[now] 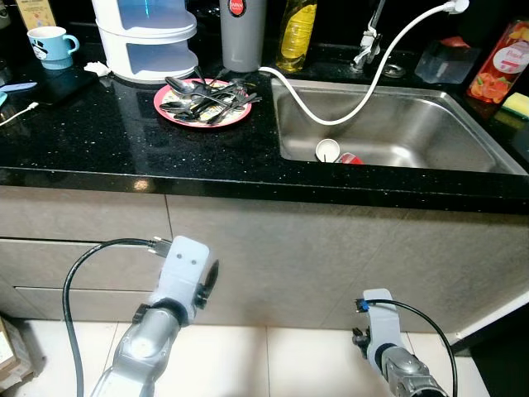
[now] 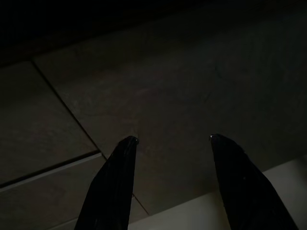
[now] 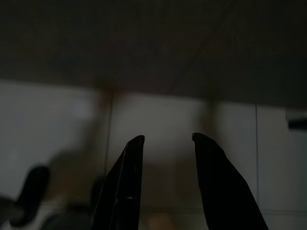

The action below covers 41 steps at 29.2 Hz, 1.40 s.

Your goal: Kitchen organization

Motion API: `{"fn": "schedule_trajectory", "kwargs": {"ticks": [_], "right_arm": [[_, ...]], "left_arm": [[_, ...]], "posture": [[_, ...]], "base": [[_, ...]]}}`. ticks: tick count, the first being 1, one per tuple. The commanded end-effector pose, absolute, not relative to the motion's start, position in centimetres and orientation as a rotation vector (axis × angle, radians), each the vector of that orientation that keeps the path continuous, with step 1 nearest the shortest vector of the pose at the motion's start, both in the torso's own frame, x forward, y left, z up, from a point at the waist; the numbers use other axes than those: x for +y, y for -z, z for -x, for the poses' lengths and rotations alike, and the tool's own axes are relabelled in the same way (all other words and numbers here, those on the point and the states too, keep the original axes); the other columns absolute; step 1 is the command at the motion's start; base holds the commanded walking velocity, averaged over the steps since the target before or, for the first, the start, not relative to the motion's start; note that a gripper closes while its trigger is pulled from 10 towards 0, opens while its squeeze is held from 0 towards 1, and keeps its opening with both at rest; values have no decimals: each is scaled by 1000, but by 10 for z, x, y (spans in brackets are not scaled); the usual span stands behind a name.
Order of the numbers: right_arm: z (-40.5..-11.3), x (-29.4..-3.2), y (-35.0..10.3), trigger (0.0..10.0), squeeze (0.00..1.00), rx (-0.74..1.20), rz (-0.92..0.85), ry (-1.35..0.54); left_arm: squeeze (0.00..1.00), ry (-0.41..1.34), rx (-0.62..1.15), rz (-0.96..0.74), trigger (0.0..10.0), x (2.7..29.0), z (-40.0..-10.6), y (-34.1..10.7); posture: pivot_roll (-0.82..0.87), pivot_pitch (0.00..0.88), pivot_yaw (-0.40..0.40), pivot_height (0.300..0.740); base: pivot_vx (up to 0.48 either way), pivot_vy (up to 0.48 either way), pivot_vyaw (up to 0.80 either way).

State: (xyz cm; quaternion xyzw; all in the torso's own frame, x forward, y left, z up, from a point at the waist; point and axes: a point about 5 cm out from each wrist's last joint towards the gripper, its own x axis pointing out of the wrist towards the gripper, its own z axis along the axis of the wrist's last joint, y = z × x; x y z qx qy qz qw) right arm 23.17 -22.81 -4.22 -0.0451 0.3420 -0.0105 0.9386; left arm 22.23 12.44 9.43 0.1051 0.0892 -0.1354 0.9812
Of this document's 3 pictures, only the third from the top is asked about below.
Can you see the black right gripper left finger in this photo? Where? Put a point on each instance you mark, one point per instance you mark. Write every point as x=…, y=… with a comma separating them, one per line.
x=124, y=187

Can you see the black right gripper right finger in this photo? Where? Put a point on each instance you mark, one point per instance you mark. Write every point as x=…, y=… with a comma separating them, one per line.
x=220, y=187

